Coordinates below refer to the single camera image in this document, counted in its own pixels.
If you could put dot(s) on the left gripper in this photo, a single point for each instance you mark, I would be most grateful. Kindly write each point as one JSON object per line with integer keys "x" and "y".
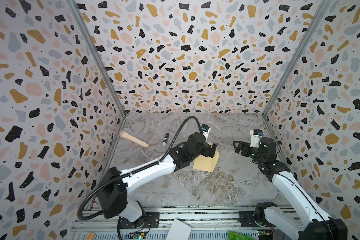
{"x": 206, "y": 152}

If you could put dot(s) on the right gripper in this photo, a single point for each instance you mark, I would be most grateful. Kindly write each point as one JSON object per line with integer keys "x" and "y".
{"x": 244, "y": 148}

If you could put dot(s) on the yellow paper envelope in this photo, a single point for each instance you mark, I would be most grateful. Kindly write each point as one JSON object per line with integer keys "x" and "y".
{"x": 207, "y": 164}

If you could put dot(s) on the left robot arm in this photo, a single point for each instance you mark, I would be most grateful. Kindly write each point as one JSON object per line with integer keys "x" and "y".
{"x": 113, "y": 198}

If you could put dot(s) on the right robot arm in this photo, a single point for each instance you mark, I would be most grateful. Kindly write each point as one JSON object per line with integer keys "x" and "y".
{"x": 314, "y": 223}

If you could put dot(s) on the right circuit board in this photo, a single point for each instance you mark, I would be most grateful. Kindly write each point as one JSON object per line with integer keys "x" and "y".
{"x": 265, "y": 235}

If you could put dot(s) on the circuit board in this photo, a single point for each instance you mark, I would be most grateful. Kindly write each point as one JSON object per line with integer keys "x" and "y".
{"x": 265, "y": 235}
{"x": 136, "y": 235}

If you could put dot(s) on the white paper sheet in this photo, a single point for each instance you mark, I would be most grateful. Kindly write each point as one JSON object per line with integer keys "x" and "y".
{"x": 179, "y": 231}

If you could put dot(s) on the green plastic bag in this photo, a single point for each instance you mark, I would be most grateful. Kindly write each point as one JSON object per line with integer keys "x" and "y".
{"x": 238, "y": 236}

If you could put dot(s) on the left circuit board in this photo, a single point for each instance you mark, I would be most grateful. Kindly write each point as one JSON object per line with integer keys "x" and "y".
{"x": 136, "y": 235}

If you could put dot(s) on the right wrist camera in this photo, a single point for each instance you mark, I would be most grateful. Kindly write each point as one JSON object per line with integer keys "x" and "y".
{"x": 256, "y": 135}

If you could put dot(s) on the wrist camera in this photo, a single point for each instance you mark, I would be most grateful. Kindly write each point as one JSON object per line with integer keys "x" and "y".
{"x": 206, "y": 130}
{"x": 256, "y": 135}

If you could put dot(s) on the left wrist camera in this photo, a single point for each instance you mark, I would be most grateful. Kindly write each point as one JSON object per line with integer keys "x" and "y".
{"x": 206, "y": 130}

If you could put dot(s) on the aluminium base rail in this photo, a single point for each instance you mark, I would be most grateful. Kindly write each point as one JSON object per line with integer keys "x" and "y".
{"x": 207, "y": 223}

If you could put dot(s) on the beige wooden stamp handle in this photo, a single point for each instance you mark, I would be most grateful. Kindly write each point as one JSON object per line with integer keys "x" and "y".
{"x": 133, "y": 139}

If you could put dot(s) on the left corner aluminium post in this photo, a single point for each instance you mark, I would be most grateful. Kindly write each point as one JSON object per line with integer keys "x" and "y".
{"x": 72, "y": 5}

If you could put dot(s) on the corner aluminium post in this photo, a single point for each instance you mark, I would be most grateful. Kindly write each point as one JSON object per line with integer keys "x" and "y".
{"x": 72, "y": 5}
{"x": 323, "y": 7}

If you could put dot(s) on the right corner aluminium post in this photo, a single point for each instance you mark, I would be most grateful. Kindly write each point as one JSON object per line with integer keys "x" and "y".
{"x": 323, "y": 7}

